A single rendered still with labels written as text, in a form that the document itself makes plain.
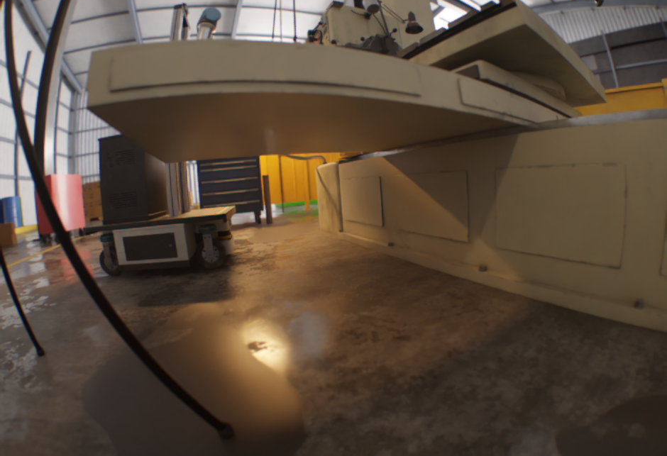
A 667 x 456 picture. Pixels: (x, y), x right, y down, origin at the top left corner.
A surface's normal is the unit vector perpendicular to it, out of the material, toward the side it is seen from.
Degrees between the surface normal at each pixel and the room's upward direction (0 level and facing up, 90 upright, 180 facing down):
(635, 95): 90
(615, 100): 90
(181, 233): 90
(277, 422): 0
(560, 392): 0
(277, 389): 0
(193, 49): 90
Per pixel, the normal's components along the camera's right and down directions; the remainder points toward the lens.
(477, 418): -0.07, -0.99
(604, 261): -0.91, 0.11
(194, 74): 0.42, 0.04
